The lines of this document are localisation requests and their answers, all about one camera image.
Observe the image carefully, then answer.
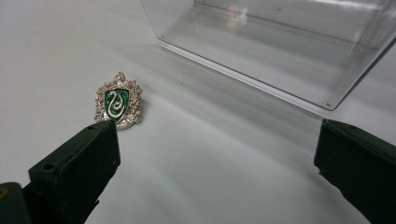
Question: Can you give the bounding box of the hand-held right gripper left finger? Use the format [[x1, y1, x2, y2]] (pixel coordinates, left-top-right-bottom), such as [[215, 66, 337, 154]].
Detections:
[[21, 119, 121, 224]]

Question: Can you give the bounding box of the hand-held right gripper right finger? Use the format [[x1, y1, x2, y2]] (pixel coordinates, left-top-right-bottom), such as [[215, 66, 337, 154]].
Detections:
[[313, 119, 396, 224]]

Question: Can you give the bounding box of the silver green crest badge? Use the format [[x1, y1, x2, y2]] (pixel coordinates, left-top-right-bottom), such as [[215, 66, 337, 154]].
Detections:
[[94, 71, 144, 131]]

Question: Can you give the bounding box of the clear plastic box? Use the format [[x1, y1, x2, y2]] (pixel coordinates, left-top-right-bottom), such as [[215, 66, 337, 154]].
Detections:
[[139, 0, 396, 111]]

